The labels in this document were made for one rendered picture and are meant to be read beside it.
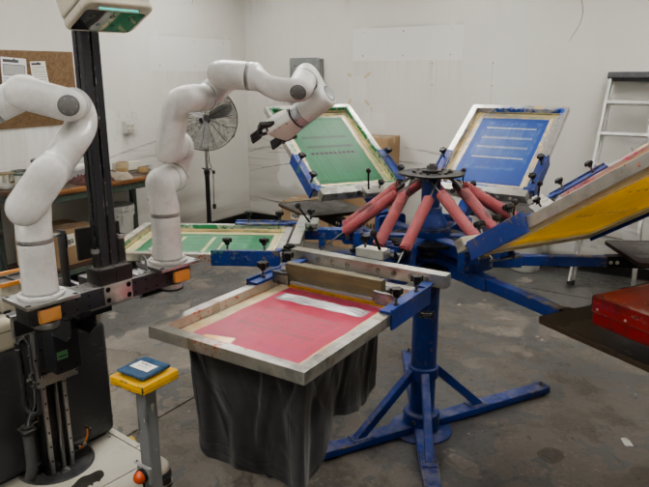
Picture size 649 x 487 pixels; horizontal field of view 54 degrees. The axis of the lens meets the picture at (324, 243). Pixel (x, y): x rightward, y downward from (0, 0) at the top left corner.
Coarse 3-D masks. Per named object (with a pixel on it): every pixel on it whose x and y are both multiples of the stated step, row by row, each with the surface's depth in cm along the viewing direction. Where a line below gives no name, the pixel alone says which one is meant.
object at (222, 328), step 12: (288, 288) 241; (264, 300) 228; (276, 300) 228; (324, 300) 228; (240, 312) 216; (252, 312) 216; (300, 312) 216; (216, 324) 206; (228, 324) 206; (228, 336) 196; (240, 336) 196; (252, 336) 196
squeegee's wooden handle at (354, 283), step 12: (288, 264) 236; (300, 264) 235; (300, 276) 234; (312, 276) 231; (324, 276) 228; (336, 276) 225; (348, 276) 223; (360, 276) 220; (372, 276) 220; (336, 288) 227; (348, 288) 224; (360, 288) 221; (372, 288) 218; (384, 288) 218
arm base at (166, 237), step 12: (180, 216) 209; (156, 228) 205; (168, 228) 205; (180, 228) 209; (156, 240) 206; (168, 240) 206; (180, 240) 209; (156, 252) 207; (168, 252) 207; (180, 252) 210; (156, 264) 206; (168, 264) 206
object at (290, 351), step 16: (352, 304) 223; (368, 304) 223; (336, 320) 209; (352, 320) 209; (272, 336) 196; (320, 336) 196; (336, 336) 196; (272, 352) 185; (288, 352) 185; (304, 352) 185
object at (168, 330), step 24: (240, 288) 230; (264, 288) 237; (408, 288) 230; (192, 312) 206; (216, 312) 216; (168, 336) 191; (192, 336) 187; (360, 336) 189; (240, 360) 176; (264, 360) 172; (288, 360) 171; (312, 360) 171; (336, 360) 178
